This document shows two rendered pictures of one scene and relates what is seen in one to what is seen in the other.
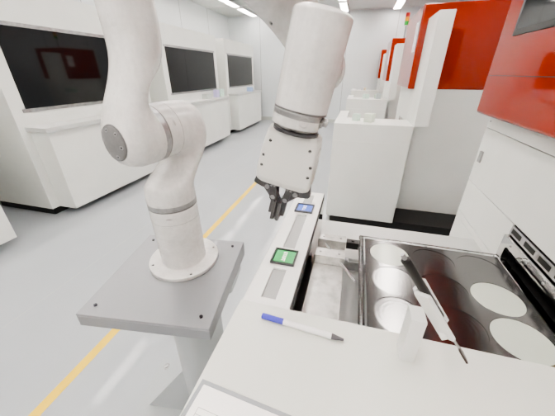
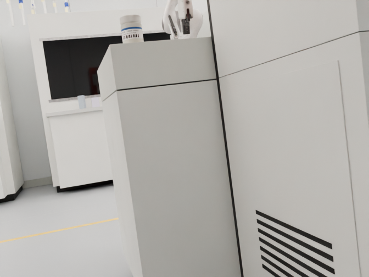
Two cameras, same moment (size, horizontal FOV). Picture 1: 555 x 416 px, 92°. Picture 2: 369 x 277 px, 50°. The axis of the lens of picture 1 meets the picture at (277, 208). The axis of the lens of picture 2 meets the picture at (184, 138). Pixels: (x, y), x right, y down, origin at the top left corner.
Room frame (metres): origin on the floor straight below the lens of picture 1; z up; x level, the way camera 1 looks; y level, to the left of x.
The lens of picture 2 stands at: (-0.62, -1.63, 0.72)
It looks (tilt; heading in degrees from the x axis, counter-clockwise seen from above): 4 degrees down; 59
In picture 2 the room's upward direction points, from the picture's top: 8 degrees counter-clockwise
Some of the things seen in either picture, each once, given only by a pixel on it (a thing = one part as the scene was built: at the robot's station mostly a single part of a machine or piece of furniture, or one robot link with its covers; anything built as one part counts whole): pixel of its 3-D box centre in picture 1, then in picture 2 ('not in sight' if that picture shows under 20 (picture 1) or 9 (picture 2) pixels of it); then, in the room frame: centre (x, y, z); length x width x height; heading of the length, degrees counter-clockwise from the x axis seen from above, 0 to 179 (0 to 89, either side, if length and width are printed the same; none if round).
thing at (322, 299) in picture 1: (324, 284); not in sight; (0.52, -0.12, 0.87); 0.36 x 0.08 x 0.03; 164
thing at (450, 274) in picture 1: (443, 290); not in sight; (0.47, -0.38, 0.90); 0.34 x 0.34 x 0.01; 74
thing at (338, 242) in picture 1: (332, 240); not in sight; (0.67, -0.16, 0.89); 0.08 x 0.03 x 0.03; 74
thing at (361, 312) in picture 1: (361, 276); not in sight; (0.52, -0.21, 0.90); 0.38 x 0.01 x 0.01; 164
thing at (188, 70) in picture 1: (183, 92); not in sight; (5.53, 1.78, 1.00); 1.80 x 1.08 x 2.00; 164
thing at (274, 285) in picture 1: (294, 251); not in sight; (0.63, -0.05, 0.89); 0.55 x 0.09 x 0.14; 164
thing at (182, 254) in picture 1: (179, 232); not in sight; (0.62, 0.27, 0.96); 0.19 x 0.19 x 0.18
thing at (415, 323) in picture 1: (427, 324); (175, 38); (0.26, -0.21, 1.03); 0.06 x 0.04 x 0.13; 74
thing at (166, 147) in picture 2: not in sight; (230, 178); (0.42, -0.26, 0.41); 0.96 x 0.64 x 0.82; 164
